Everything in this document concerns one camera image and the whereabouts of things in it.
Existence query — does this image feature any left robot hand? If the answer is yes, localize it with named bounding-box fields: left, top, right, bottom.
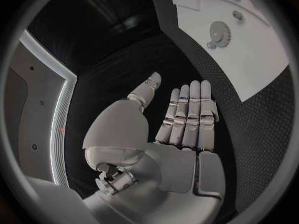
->
left=82, top=72, right=227, bottom=224

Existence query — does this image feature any white task board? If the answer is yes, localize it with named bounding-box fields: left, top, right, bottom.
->
left=168, top=0, right=291, bottom=103

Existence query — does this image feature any round toothed gear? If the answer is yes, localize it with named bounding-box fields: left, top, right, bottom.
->
left=206, top=20, right=233, bottom=50

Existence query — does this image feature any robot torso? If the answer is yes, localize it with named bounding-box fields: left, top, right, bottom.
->
left=3, top=29, right=79, bottom=190

